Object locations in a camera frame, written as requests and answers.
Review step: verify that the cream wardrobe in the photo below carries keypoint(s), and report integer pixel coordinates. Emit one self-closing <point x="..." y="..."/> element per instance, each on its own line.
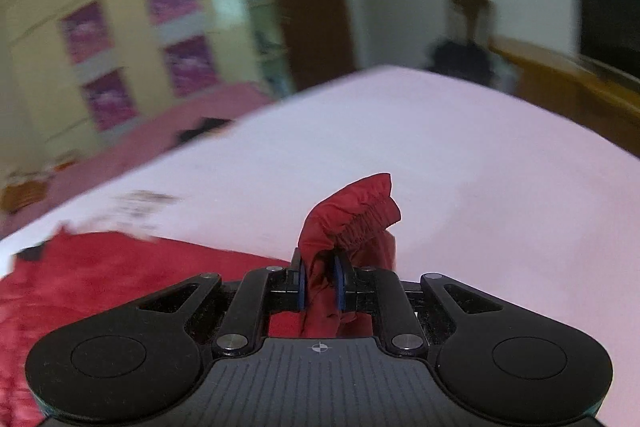
<point x="43" y="111"/>

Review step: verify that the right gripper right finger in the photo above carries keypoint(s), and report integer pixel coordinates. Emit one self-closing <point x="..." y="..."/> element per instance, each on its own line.
<point x="373" y="302"/>

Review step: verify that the wooden chair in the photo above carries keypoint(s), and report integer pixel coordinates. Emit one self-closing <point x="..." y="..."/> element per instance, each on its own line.
<point x="471" y="21"/>

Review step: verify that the white floral bed sheet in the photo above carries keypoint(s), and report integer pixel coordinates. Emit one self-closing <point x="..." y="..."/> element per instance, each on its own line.
<point x="494" y="192"/>

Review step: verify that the black garment on bed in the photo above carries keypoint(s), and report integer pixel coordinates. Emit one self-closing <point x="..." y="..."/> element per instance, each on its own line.
<point x="205" y="125"/>

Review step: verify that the pink bed cover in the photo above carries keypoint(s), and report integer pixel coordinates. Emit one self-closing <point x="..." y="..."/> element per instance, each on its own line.
<point x="149" y="139"/>

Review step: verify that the upper left purple poster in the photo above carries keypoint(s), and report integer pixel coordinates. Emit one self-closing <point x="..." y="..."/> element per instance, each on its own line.
<point x="85" y="32"/>

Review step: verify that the red puffer jacket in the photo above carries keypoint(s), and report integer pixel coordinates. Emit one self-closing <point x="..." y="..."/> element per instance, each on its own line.
<point x="75" y="275"/>

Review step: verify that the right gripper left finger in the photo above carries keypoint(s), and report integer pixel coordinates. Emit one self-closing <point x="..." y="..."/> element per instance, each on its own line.
<point x="261" y="293"/>

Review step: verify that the lower left purple poster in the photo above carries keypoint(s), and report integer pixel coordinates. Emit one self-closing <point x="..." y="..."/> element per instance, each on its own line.
<point x="109" y="101"/>

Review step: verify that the lower right purple poster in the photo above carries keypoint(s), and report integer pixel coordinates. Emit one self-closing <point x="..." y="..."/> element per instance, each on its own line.
<point x="191" y="66"/>

